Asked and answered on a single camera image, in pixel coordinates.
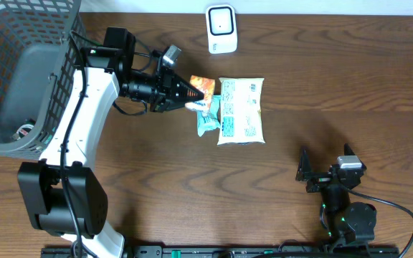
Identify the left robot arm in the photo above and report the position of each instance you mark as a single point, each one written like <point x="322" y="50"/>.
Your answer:
<point x="61" y="193"/>

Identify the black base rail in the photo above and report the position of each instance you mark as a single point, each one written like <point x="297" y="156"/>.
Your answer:
<point x="242" y="252"/>

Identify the white barcode scanner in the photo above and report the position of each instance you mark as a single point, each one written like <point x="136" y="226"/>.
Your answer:
<point x="221" y="29"/>

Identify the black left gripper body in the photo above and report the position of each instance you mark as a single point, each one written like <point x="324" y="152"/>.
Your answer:
<point x="164" y="92"/>

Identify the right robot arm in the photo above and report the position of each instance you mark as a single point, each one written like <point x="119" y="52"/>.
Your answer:
<point x="349" y="224"/>

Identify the white snack bag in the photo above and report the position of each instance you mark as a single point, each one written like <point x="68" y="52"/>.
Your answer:
<point x="240" y="111"/>

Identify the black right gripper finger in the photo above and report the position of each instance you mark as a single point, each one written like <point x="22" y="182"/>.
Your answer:
<point x="347" y="151"/>
<point x="304" y="171"/>

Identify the orange small box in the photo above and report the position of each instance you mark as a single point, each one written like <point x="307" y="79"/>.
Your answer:
<point x="206" y="86"/>

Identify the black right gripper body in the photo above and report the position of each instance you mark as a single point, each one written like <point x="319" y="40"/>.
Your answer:
<point x="320" y="180"/>

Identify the grey plastic mesh basket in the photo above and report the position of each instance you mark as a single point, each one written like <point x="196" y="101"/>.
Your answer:
<point x="38" y="43"/>

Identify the teal small packet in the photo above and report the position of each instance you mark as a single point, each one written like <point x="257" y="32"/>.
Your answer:
<point x="208" y="121"/>

